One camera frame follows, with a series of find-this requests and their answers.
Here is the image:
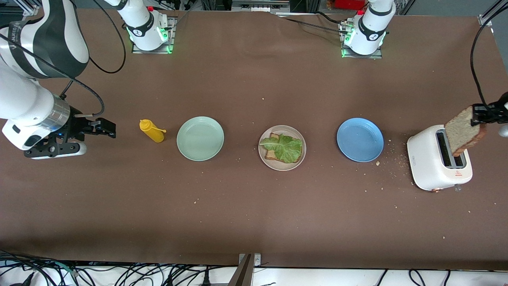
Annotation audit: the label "brown bread slice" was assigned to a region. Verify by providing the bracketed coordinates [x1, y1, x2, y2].
[264, 133, 302, 163]
[444, 105, 488, 157]

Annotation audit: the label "yellow mustard squeeze bottle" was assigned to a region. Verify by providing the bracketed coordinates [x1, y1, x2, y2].
[139, 119, 167, 143]

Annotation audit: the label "green lettuce leaf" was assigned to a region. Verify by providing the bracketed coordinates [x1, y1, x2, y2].
[259, 134, 303, 164]

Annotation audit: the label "green plate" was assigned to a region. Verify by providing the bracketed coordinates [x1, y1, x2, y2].
[177, 116, 225, 162]

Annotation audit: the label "blue plate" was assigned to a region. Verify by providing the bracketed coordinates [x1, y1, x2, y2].
[337, 118, 384, 162]

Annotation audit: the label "beige plate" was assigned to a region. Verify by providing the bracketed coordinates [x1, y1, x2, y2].
[258, 125, 306, 171]

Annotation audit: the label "white toaster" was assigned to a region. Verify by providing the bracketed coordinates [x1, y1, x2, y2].
[407, 124, 473, 192]

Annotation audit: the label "red box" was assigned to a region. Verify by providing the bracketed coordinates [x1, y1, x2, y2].
[335, 0, 366, 10]

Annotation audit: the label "white power strip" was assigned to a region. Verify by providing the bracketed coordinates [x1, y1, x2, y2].
[232, 0, 290, 12]

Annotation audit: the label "grey metal pole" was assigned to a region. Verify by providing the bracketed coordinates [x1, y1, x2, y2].
[228, 254, 253, 286]

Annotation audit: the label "black camera cable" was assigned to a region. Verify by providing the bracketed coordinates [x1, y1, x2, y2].
[470, 16, 508, 108]
[0, 0, 127, 120]

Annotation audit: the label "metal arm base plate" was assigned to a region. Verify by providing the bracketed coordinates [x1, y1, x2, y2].
[339, 22, 383, 59]
[131, 16, 177, 54]

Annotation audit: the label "black base cable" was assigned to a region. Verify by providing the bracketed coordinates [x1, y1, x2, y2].
[274, 11, 352, 34]

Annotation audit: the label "silver mounting bracket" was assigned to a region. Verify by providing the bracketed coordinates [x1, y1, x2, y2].
[238, 253, 262, 267]

